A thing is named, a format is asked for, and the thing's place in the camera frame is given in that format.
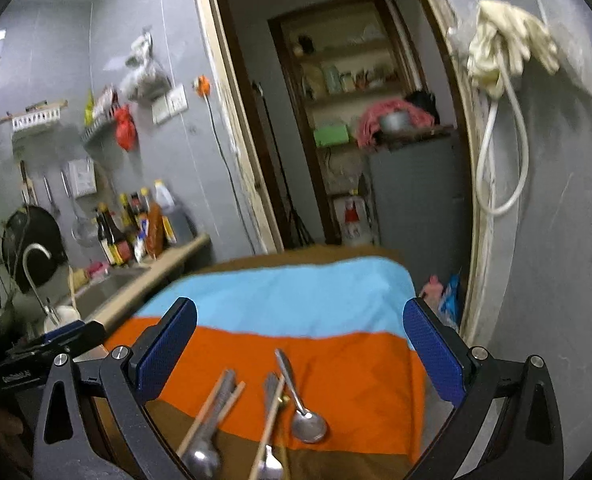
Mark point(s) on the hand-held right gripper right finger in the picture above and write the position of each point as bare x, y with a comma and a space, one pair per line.
433, 355

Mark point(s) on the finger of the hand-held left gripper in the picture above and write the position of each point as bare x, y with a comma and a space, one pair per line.
65, 332

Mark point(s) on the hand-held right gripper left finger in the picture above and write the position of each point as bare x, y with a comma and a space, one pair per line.
168, 350

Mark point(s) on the wooden chopstick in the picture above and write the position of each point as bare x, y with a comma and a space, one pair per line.
286, 450
271, 420

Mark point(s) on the yellow sponge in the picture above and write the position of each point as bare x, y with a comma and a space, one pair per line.
79, 277

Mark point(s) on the blue bag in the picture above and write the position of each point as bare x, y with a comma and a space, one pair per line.
449, 295

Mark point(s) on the steel sink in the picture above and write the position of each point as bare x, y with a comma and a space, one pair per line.
108, 285

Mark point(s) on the pink bag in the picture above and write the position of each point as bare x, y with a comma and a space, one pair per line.
430, 290

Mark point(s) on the metal faucet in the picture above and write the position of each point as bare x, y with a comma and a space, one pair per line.
36, 270

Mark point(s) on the pink soap dish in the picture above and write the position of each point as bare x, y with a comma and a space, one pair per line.
96, 270

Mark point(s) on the beige kitchen counter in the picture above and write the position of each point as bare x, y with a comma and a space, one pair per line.
166, 265

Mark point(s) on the black wok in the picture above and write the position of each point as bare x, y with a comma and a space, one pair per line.
33, 245

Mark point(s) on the white blue packet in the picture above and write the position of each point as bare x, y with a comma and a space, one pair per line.
139, 249

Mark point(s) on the row of sauce bottles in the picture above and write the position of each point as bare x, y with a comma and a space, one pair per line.
118, 240

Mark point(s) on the metal strainer ladle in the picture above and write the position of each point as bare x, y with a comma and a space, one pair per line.
81, 225

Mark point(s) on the large oil jug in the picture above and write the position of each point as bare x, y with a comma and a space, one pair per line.
173, 215

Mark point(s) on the striped blue orange brown cloth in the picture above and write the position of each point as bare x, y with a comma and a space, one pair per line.
296, 300

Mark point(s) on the metal spatula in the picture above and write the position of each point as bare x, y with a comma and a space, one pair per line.
51, 195

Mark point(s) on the grey cabinet with pot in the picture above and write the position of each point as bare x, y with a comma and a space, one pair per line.
415, 200

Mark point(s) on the red white bag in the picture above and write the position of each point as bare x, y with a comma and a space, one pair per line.
353, 217

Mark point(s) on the red plastic bag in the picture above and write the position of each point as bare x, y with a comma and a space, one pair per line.
125, 127

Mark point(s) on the metal pot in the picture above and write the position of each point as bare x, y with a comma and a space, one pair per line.
394, 121

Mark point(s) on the green box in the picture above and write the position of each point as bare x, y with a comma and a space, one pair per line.
332, 135

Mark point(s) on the pink cloth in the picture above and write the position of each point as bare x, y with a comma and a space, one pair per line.
373, 119

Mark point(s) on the black bag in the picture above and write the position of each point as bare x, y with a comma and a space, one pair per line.
422, 101

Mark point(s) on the orange plug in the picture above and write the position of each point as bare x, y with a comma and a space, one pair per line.
202, 85

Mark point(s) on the clear filled plastic bag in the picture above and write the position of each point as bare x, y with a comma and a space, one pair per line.
143, 75

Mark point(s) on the wooden shelf unit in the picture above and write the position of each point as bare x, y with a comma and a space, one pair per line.
346, 95

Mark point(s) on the cream rubber gloves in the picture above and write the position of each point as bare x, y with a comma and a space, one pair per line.
505, 42

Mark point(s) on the white wall box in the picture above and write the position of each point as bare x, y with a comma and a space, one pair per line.
82, 177

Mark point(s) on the grey wall shelf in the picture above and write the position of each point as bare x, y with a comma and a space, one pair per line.
101, 130

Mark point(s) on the white wall rack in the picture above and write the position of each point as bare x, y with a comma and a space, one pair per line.
38, 119

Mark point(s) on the wooden door frame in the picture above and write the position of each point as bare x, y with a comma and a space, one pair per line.
236, 135

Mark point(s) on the wall switch plate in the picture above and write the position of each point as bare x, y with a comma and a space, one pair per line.
161, 110

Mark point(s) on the white wall socket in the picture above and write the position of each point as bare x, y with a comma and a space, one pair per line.
178, 100

